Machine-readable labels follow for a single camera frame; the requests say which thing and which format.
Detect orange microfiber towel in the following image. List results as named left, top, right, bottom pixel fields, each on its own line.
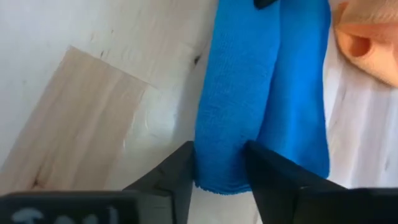
left=334, top=0, right=398, bottom=88

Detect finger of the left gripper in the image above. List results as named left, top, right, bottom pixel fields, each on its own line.
left=253, top=0, right=280, bottom=10

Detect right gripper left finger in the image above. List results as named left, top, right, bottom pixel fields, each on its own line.
left=123, top=140, right=195, bottom=224

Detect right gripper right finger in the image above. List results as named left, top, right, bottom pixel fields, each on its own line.
left=245, top=139, right=346, bottom=224

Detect blue microfiber towel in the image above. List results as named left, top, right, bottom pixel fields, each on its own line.
left=194, top=0, right=331, bottom=195

